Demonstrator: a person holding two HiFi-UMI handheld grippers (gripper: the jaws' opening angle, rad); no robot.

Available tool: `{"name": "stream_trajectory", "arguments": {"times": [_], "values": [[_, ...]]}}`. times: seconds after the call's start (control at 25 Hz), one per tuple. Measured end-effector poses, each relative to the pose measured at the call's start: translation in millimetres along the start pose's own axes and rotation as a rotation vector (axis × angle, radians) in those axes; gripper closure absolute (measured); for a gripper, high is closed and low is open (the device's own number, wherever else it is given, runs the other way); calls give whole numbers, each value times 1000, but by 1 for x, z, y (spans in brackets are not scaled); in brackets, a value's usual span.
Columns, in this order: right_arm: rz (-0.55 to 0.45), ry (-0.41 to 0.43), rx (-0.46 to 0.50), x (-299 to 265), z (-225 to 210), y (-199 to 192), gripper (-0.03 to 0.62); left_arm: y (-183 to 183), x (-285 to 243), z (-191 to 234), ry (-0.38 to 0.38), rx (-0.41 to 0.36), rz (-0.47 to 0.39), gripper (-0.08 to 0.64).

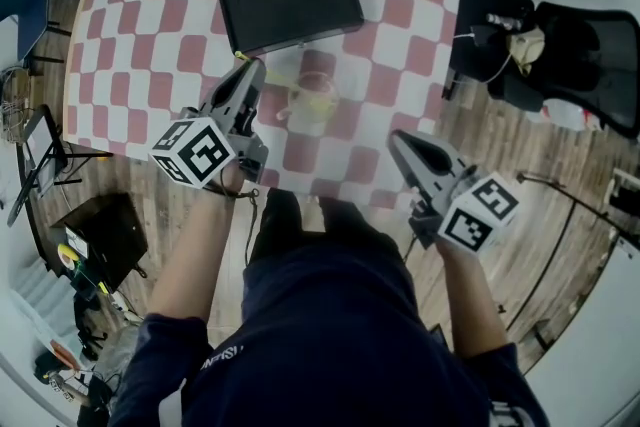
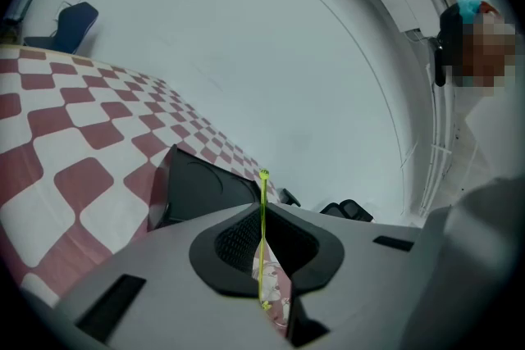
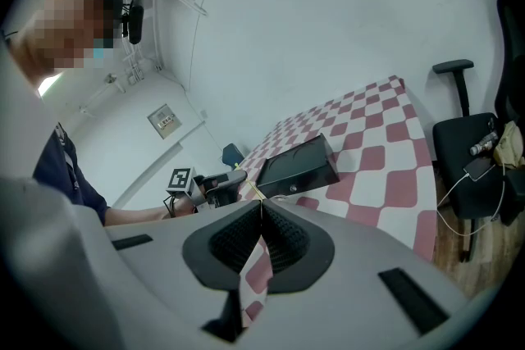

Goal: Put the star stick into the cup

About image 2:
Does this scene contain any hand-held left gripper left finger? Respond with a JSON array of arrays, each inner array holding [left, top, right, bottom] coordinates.
[[24, 202, 293, 350]]

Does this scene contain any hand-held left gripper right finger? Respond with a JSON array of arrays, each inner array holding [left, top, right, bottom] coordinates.
[[265, 202, 424, 350]]

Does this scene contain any clear pink-printed cup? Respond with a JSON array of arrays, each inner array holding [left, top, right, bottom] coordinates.
[[251, 240, 294, 338]]

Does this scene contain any yellow stick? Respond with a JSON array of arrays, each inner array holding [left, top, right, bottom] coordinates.
[[258, 168, 272, 311]]

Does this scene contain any black office chair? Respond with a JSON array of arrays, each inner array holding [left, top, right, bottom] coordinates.
[[277, 188, 375, 224]]

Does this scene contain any black rectangular box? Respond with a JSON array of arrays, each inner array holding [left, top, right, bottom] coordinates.
[[146, 143, 285, 231]]

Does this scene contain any pink white checkered tablecloth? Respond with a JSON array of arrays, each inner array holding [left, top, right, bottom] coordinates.
[[0, 46, 285, 302]]

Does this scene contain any blue chair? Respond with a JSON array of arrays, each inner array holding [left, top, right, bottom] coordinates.
[[22, 1, 100, 55]]

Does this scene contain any person's head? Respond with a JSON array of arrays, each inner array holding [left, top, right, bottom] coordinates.
[[460, 11, 518, 89]]

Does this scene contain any teal hair tie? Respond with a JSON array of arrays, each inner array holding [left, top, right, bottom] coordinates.
[[456, 0, 484, 20]]

